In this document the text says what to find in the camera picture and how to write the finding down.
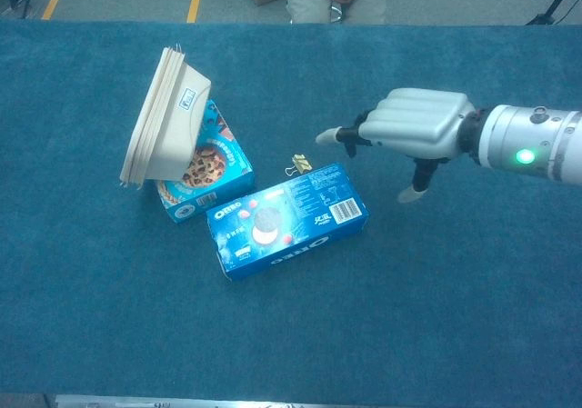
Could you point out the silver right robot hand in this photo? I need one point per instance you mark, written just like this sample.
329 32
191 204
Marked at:
418 122

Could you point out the gold binder clip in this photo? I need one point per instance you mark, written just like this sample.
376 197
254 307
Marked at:
301 162

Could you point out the blue Oreo box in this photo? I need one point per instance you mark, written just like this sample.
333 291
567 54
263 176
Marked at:
282 226

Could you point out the beige lidded lunch box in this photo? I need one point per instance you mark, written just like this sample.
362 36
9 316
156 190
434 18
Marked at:
173 126

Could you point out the light blue cookie box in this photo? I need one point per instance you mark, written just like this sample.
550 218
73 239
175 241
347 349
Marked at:
218 190

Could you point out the shiny metal handheld object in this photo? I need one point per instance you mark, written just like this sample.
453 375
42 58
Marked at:
335 12

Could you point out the blue felt table cloth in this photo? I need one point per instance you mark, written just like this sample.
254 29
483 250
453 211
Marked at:
136 312

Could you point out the metal table frame rail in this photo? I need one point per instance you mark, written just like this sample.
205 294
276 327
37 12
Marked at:
136 401

